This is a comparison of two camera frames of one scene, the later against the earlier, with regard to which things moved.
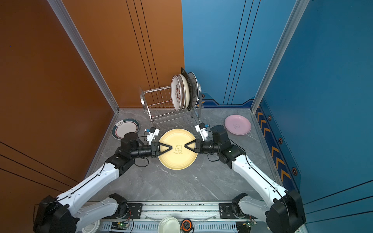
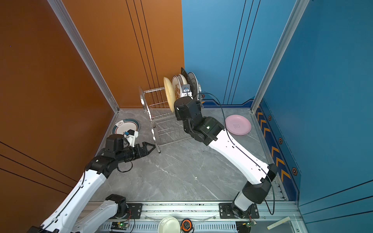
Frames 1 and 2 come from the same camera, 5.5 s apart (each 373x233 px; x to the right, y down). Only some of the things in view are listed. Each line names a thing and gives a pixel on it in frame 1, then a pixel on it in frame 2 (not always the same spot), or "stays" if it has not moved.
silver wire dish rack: x=158 y=103 stays
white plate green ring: x=195 y=88 stays
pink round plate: x=237 y=124 stays
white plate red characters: x=176 y=92 stays
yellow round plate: x=180 y=158 → x=170 y=92
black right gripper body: x=206 y=147 → x=177 y=112
